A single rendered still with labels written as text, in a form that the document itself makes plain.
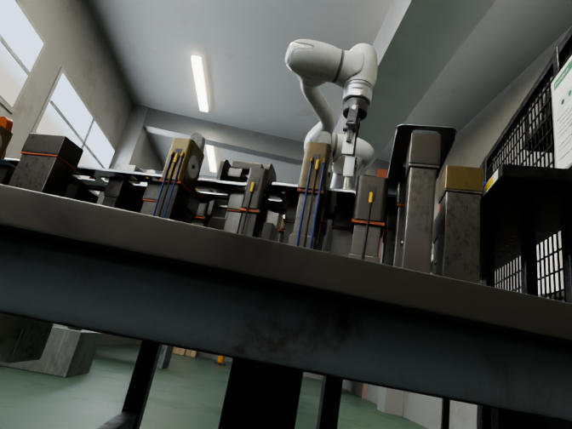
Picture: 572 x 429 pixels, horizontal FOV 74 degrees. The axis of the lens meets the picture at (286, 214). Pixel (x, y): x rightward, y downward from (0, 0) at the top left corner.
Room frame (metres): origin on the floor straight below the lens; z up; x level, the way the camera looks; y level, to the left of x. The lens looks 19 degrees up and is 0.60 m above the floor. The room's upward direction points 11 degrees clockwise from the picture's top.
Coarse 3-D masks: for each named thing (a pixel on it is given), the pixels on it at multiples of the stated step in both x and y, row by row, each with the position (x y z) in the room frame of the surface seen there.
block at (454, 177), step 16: (448, 176) 0.78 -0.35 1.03; (464, 176) 0.77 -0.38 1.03; (480, 176) 0.76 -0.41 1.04; (448, 192) 0.78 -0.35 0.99; (464, 192) 0.77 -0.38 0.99; (480, 192) 0.76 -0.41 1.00; (448, 208) 0.78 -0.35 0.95; (464, 208) 0.77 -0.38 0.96; (448, 224) 0.78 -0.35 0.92; (464, 224) 0.77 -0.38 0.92; (448, 240) 0.78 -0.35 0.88; (464, 240) 0.77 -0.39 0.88; (448, 256) 0.78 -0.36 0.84; (464, 256) 0.77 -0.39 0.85; (448, 272) 0.78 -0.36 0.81; (464, 272) 0.77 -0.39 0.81
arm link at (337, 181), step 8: (360, 144) 1.50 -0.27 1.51; (368, 144) 1.52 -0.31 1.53; (336, 152) 1.51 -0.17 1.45; (360, 152) 1.51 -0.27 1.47; (368, 152) 1.52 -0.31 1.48; (336, 160) 1.55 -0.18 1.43; (344, 160) 1.53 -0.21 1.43; (360, 160) 1.53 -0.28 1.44; (368, 160) 1.54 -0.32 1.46; (336, 168) 1.57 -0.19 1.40; (360, 168) 1.56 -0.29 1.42; (336, 176) 1.60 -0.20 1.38; (336, 184) 1.61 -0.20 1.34; (328, 224) 1.71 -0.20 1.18; (328, 232) 1.72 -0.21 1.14; (328, 240) 1.74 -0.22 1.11; (328, 248) 1.75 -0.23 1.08
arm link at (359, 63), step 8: (352, 48) 0.97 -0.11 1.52; (360, 48) 0.95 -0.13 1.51; (368, 48) 0.95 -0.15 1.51; (344, 56) 0.93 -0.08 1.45; (352, 56) 0.94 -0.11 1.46; (360, 56) 0.94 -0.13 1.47; (368, 56) 0.94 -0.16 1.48; (376, 56) 0.97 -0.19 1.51; (344, 64) 0.94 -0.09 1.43; (352, 64) 0.94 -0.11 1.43; (360, 64) 0.94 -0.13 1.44; (368, 64) 0.94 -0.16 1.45; (376, 64) 0.96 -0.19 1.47; (344, 72) 0.96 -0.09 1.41; (352, 72) 0.95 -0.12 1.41; (360, 72) 0.95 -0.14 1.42; (368, 72) 0.95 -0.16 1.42; (376, 72) 0.97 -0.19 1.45; (336, 80) 0.99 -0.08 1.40; (344, 80) 0.98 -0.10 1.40; (368, 80) 0.95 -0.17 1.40
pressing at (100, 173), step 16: (16, 160) 1.13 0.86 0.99; (96, 176) 1.16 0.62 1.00; (128, 176) 1.10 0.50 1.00; (144, 176) 1.07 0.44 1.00; (160, 176) 1.02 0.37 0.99; (144, 192) 1.23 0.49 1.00; (208, 192) 1.10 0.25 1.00; (272, 192) 1.00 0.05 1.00; (288, 192) 0.98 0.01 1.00; (336, 192) 0.92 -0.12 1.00; (352, 192) 0.90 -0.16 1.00; (272, 208) 1.13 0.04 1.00
